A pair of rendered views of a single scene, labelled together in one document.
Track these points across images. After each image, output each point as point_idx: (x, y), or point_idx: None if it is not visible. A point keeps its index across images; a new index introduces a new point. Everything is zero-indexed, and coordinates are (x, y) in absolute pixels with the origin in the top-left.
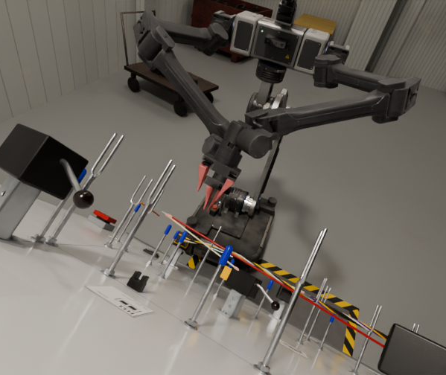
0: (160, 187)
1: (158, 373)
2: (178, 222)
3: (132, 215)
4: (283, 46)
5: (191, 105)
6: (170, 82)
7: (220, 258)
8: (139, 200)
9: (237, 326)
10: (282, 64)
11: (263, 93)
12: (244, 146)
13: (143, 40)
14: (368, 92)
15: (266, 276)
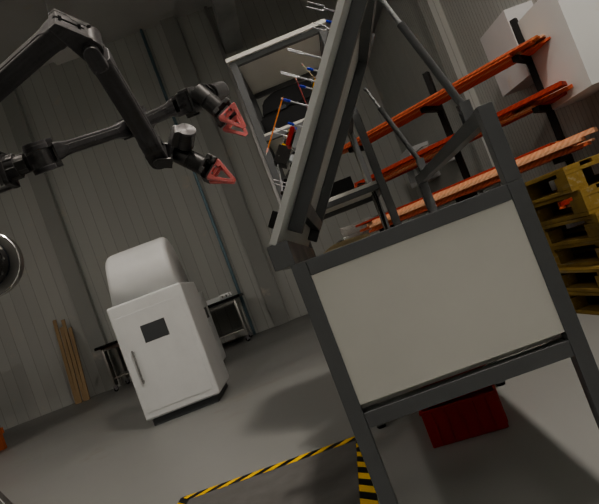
0: (316, 8)
1: None
2: (297, 81)
3: (294, 101)
4: None
5: (140, 109)
6: (124, 84)
7: (330, 21)
8: (302, 53)
9: None
10: None
11: None
12: (224, 88)
13: (92, 34)
14: (106, 141)
15: (305, 101)
